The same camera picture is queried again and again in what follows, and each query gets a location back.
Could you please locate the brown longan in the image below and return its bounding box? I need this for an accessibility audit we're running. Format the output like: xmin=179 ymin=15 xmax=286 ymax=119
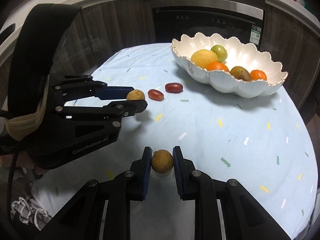
xmin=126 ymin=89 xmax=145 ymax=100
xmin=151 ymin=150 xmax=174 ymax=174

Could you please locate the red jujube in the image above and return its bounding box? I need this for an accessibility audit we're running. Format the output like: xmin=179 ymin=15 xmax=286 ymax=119
xmin=148 ymin=89 xmax=164 ymax=101
xmin=165 ymin=83 xmax=183 ymax=93

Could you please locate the yellow lemon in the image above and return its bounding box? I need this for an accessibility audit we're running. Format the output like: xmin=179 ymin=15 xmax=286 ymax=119
xmin=191 ymin=49 xmax=218 ymax=68

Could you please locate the orange tangerine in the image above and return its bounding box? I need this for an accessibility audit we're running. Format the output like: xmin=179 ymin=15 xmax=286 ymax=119
xmin=250 ymin=69 xmax=267 ymax=81
xmin=206 ymin=61 xmax=229 ymax=72

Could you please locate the green apple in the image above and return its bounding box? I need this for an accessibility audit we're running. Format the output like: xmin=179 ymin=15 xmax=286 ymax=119
xmin=211 ymin=44 xmax=228 ymax=62

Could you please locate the brown green pear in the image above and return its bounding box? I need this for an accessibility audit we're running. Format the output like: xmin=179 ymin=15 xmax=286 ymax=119
xmin=230 ymin=66 xmax=252 ymax=81

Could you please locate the left hand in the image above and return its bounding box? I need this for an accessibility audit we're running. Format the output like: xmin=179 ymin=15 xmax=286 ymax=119
xmin=0 ymin=104 xmax=48 ymax=181

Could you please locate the light blue patterned cloth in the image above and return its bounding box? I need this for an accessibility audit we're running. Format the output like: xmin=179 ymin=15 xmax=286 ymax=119
xmin=31 ymin=43 xmax=318 ymax=239

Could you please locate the grey checkered fringed cloth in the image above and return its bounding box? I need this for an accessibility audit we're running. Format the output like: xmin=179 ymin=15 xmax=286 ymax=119
xmin=10 ymin=164 xmax=53 ymax=230

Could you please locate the white scalloped ceramic bowl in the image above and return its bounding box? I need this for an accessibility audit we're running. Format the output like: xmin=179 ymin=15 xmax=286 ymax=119
xmin=171 ymin=33 xmax=288 ymax=99

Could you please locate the black built-in dishwasher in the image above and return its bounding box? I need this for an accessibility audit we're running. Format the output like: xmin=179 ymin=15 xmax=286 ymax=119
xmin=152 ymin=0 xmax=264 ymax=49

